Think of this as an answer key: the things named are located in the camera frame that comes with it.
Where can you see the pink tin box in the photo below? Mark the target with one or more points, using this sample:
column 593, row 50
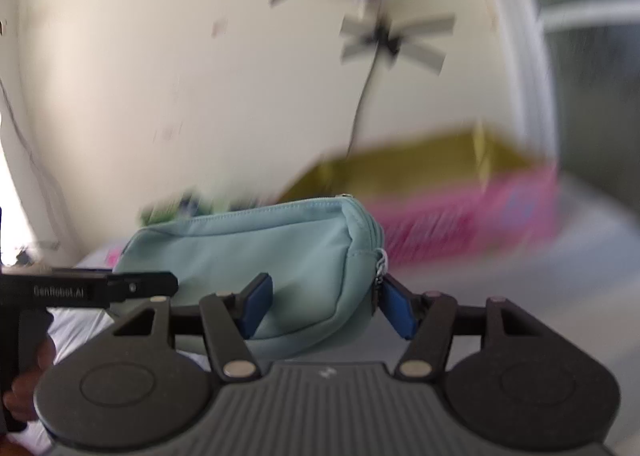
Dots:
column 440, row 226

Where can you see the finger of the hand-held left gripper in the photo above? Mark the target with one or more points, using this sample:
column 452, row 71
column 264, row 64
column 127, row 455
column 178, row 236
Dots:
column 142, row 287

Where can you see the black tape cross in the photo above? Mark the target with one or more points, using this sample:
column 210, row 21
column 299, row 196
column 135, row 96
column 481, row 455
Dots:
column 390, row 38

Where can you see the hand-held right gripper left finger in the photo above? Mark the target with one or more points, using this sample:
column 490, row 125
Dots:
column 257, row 307

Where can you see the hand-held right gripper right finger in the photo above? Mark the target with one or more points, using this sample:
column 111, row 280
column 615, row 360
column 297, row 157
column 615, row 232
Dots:
column 397, row 307

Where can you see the white bed sheet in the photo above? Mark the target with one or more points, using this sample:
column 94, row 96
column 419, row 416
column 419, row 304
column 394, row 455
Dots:
column 575, row 286

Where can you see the teal zipper pouch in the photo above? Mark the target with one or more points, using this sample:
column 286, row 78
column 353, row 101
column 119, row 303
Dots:
column 250, row 246

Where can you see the person's left hand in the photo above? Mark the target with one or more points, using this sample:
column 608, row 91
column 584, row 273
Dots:
column 22, row 398

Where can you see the green white packet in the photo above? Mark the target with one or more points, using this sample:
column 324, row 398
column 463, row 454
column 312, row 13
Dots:
column 170, row 210

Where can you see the white window frame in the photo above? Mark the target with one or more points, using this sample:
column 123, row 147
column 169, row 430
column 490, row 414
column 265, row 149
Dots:
column 530, row 60

